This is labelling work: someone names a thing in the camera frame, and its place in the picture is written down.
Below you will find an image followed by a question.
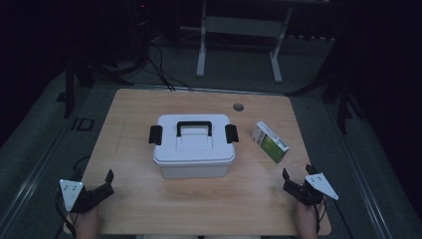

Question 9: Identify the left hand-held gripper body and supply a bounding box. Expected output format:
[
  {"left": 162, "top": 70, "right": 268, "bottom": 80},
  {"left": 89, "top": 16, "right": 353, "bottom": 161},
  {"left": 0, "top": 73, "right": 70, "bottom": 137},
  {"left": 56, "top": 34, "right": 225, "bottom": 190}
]
[{"left": 59, "top": 179, "right": 115, "bottom": 214}]

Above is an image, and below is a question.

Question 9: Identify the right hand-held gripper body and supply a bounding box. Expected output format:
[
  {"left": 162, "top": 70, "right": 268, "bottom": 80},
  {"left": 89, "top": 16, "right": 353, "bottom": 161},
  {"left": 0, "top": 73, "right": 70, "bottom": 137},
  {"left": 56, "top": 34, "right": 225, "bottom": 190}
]
[{"left": 283, "top": 172, "right": 339, "bottom": 206}]

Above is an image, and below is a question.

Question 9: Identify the green and white carton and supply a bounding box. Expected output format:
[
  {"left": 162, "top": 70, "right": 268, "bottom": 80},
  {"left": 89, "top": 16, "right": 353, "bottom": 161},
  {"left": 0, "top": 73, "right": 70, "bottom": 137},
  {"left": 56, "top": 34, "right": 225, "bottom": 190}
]
[{"left": 251, "top": 120, "right": 291, "bottom": 164}]

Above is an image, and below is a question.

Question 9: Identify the white plastic storage box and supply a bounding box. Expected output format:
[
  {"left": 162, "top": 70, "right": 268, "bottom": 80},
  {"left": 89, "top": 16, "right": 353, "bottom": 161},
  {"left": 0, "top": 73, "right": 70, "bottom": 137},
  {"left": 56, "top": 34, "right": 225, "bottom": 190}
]
[{"left": 158, "top": 161, "right": 232, "bottom": 180}]

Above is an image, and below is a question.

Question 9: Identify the white lid with black handle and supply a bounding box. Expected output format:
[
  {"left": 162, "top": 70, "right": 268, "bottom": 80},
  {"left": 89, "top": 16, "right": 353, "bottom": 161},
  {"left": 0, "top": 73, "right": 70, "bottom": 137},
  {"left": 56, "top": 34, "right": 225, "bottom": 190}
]
[{"left": 147, "top": 114, "right": 240, "bottom": 168}]

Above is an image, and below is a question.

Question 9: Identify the person's left hand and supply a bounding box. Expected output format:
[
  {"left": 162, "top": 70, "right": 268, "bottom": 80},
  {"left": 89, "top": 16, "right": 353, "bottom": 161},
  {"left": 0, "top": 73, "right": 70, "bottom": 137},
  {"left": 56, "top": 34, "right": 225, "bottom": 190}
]
[{"left": 75, "top": 206, "right": 100, "bottom": 228}]

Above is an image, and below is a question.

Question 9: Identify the person's right hand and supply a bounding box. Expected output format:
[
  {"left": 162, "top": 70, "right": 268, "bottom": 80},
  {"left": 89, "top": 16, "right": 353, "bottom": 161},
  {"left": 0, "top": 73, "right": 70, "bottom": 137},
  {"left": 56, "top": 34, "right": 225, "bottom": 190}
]
[{"left": 296, "top": 201, "right": 320, "bottom": 227}]

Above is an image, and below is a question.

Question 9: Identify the black stand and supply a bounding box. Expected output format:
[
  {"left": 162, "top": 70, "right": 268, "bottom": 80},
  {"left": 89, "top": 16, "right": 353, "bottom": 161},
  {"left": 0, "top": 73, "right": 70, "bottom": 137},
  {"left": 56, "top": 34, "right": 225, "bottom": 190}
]
[
  {"left": 285, "top": 66, "right": 366, "bottom": 135},
  {"left": 56, "top": 53, "right": 134, "bottom": 120}
]

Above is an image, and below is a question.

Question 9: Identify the black equipment with red light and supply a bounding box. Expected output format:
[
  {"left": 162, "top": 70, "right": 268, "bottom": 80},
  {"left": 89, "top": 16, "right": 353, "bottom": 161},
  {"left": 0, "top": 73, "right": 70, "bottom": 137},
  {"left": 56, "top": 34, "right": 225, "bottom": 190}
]
[{"left": 130, "top": 0, "right": 154, "bottom": 64}]

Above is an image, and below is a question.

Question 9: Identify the white metal stand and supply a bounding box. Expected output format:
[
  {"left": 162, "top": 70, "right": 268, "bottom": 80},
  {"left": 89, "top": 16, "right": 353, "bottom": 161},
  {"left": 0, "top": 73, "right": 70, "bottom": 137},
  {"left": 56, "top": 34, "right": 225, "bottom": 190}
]
[{"left": 195, "top": 0, "right": 295, "bottom": 85}]

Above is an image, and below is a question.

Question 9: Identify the left hand-held gripper cable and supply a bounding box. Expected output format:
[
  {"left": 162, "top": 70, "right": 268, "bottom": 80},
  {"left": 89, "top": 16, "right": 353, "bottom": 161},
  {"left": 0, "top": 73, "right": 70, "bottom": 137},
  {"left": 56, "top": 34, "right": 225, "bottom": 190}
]
[{"left": 54, "top": 155, "right": 92, "bottom": 239}]

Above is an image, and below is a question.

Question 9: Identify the hand-held gripper cable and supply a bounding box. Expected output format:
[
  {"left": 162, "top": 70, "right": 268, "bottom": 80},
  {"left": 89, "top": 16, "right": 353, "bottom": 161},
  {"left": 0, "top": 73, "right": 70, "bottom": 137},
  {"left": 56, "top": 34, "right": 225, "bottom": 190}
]
[
  {"left": 313, "top": 195, "right": 354, "bottom": 239},
  {"left": 54, "top": 155, "right": 92, "bottom": 239}
]

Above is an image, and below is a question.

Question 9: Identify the right hand-held gripper cable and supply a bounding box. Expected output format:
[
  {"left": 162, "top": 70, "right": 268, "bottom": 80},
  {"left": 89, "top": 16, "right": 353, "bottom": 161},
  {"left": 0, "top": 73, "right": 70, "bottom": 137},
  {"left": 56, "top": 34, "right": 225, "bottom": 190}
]
[{"left": 313, "top": 195, "right": 354, "bottom": 239}]

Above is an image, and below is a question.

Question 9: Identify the black floor cable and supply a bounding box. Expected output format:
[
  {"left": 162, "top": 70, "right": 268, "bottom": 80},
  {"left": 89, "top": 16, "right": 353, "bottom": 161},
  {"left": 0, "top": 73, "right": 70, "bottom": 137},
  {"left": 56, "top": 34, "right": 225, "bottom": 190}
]
[
  {"left": 145, "top": 56, "right": 176, "bottom": 92},
  {"left": 150, "top": 43, "right": 194, "bottom": 93}
]

